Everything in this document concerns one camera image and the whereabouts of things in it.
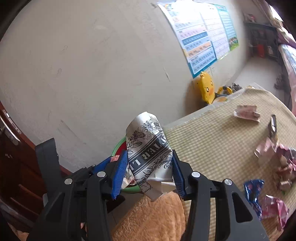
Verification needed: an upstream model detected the bed with plaid quilt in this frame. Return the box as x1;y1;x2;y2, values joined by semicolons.
277;27;295;114

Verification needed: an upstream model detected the green edged narrow poster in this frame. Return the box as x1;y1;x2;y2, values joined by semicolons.
215;4;239;51

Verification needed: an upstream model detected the red bin with green rim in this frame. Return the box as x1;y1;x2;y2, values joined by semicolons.
111;137;142;194

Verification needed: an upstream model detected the yellow duck toy chair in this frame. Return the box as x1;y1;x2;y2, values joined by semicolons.
194;71;233;106

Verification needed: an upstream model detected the pink snack bag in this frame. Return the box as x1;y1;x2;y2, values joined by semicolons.
261;195;290;231

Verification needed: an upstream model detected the blue educational wall poster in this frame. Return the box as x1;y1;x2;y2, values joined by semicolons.
157;1;217;78

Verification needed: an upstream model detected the checkered beige mat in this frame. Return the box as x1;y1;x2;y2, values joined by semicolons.
164;88;295;212

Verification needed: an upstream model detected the white black printed wrapper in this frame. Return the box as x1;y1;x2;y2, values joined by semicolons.
125;112;175;201

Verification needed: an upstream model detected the white chart poster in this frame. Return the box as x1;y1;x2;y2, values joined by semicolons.
199;3;230;60

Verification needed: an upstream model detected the orange plush cushion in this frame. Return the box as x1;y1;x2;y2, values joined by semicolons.
111;192;186;240

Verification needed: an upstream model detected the pink flat wrapper on mat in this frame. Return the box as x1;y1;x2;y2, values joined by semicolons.
233;105;261;123

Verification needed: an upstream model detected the dark shelf unit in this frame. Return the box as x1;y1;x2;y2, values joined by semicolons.
244;22;280;62

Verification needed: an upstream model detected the brown pink wrapper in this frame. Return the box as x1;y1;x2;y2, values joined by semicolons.
254;137;295;192

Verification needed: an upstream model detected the dark wooden cabinet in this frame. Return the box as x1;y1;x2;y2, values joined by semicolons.
0;101;72;232

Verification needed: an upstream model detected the blue oreo wrapper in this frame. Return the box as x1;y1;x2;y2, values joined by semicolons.
243;179;264;219

